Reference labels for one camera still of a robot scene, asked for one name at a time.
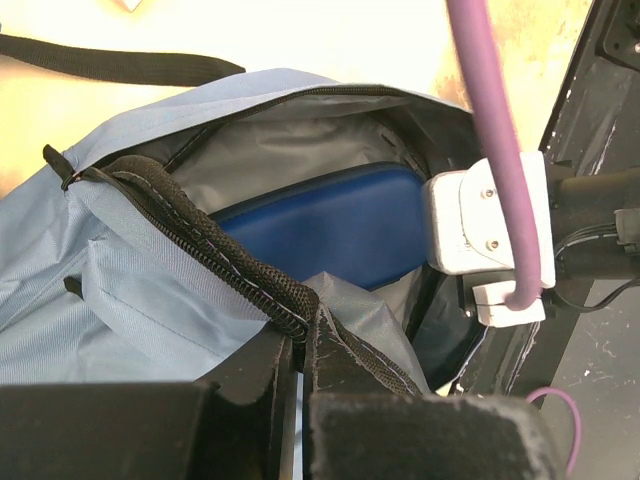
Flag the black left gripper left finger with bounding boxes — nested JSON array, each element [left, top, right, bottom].
[[1, 329, 296, 479]]

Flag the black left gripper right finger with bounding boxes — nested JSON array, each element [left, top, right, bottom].
[[302, 306, 565, 479]]

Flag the blue zip pencil case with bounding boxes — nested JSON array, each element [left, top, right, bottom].
[[210, 162, 430, 290]]

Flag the blue fabric backpack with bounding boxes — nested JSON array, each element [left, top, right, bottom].
[[0, 34, 481, 480]]

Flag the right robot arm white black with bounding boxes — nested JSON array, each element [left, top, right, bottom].
[[458, 1, 639, 479]]

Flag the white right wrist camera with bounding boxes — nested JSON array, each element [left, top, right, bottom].
[[424, 159, 546, 328]]

